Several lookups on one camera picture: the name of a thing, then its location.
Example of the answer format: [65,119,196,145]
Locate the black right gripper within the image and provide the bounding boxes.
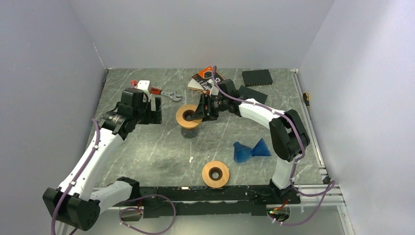
[191,94,229,122]

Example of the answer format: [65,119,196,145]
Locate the wooden dripper ring holder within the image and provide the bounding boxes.
[176,104,202,129]

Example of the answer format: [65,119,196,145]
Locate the paper coffee filters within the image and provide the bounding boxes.
[187,78,206,94]

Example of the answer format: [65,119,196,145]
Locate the orange coffee filter box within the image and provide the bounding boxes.
[191,66,212,94]

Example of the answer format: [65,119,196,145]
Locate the blue ribbed dripper cone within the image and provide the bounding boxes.
[252,138,272,157]
[233,141,253,164]

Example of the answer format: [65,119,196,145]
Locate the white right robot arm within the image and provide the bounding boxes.
[177,79,310,203]

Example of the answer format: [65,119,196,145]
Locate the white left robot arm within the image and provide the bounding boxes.
[43,88,162,235]

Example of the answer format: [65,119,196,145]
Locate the glass carafe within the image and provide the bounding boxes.
[181,127,199,139]

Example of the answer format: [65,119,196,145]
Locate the black rectangular box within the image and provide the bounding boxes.
[238,86,268,104]
[242,69,273,87]

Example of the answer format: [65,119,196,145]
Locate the yellow black screwdriver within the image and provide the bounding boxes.
[302,93,310,109]

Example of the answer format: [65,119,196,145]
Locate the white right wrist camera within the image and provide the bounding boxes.
[209,80,220,95]

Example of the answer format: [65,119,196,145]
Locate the red handled adjustable wrench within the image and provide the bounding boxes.
[150,87,183,102]

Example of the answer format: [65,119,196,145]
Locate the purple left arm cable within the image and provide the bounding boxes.
[50,118,176,235]

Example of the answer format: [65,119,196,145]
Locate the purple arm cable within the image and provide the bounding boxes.
[211,65,337,227]
[50,118,176,235]

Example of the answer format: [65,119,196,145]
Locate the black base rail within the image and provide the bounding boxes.
[116,185,300,218]

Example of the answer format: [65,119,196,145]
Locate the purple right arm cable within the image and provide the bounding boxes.
[211,65,337,227]

